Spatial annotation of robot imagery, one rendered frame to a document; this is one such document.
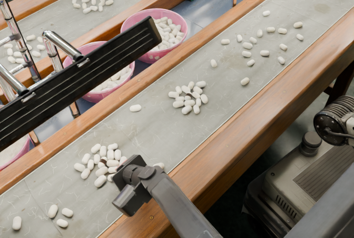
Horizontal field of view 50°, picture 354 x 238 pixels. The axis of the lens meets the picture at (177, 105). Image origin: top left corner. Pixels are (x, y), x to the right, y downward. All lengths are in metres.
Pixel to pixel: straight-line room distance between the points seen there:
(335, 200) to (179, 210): 0.31
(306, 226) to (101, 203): 0.70
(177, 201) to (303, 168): 0.83
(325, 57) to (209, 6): 0.61
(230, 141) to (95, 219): 0.45
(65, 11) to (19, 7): 0.20
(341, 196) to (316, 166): 0.98
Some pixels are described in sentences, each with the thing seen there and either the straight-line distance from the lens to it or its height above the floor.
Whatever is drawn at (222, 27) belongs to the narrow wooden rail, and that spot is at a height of 0.76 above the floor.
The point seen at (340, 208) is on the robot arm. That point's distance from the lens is 0.54.
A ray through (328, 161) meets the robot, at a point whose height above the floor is 0.47.
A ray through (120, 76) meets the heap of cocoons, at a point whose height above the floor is 0.72.
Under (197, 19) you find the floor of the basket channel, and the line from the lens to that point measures 1.73.
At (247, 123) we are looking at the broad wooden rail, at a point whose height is 0.76.
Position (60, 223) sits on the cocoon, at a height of 0.76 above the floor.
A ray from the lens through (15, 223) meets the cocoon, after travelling 1.15.
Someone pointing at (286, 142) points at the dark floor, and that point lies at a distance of 2.16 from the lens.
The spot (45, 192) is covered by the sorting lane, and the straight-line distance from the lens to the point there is 1.19.
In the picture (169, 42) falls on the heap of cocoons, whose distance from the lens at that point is 1.52.
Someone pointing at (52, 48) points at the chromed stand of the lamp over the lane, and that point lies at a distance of 1.08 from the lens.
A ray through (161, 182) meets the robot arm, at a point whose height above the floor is 0.99.
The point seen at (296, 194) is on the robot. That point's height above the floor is 0.47.
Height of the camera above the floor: 1.73
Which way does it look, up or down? 50 degrees down
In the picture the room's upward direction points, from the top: 3 degrees counter-clockwise
